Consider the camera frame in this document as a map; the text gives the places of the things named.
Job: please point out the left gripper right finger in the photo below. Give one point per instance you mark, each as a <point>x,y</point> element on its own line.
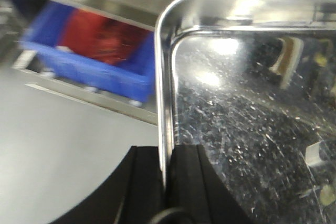
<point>193,192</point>

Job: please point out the small shiny steel tray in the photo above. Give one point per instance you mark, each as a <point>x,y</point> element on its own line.
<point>253,81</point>

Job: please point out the red item in bin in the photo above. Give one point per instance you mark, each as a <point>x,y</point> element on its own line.
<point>100,38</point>

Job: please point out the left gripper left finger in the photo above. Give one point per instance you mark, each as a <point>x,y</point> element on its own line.
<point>131,194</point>

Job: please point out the blue bin with red contents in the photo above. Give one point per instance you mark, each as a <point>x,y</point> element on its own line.
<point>134,79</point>

